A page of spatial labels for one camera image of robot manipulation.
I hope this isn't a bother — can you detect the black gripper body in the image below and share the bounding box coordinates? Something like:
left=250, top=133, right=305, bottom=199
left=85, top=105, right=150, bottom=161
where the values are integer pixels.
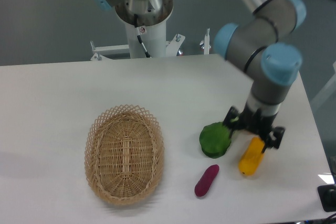
left=236, top=105, right=276, bottom=137

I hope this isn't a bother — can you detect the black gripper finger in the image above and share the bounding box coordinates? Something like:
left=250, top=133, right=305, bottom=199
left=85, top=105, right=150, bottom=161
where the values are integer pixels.
left=260, top=126, right=285, bottom=153
left=222, top=106, right=239, bottom=132

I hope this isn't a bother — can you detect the purple sweet potato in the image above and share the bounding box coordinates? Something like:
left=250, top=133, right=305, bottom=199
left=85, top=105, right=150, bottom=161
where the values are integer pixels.
left=194, top=164, right=219, bottom=197

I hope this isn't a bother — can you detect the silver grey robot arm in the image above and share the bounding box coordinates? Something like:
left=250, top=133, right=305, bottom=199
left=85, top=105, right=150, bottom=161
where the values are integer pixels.
left=95, top=0, right=306, bottom=149

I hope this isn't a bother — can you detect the green bok choy toy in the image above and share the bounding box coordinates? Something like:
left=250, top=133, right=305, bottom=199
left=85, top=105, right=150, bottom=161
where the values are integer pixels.
left=199, top=122, right=232, bottom=158

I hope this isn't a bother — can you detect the black device at table edge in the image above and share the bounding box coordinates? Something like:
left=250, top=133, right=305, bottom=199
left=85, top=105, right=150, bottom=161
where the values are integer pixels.
left=317, top=184, right=335, bottom=212

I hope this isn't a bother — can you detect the woven wicker basket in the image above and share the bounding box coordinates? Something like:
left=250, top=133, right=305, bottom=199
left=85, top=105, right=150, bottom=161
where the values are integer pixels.
left=84, top=104, right=164, bottom=206

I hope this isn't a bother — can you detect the white metal base frame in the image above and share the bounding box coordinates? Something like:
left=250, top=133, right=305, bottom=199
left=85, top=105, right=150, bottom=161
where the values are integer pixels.
left=90, top=28, right=212, bottom=61

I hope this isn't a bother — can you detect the black cable on pedestal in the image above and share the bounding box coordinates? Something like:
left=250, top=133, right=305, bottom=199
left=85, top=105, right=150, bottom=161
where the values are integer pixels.
left=134, top=13, right=152, bottom=58

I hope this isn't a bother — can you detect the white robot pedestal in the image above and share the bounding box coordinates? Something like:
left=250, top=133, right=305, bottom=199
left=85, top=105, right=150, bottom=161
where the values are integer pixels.
left=115, top=0, right=173, bottom=59

